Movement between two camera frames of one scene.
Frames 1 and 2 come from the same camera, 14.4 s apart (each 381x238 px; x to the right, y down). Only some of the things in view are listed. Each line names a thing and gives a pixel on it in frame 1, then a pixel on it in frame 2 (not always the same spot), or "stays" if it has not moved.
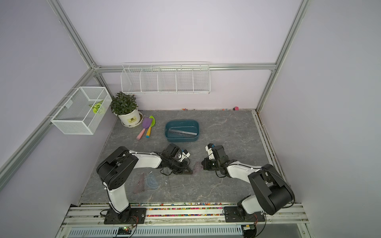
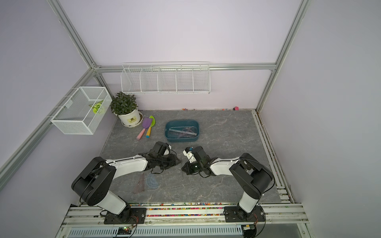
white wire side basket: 82,113 stays
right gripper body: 211,164 -> 194,166
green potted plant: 122,104 stays
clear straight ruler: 177,132 stays
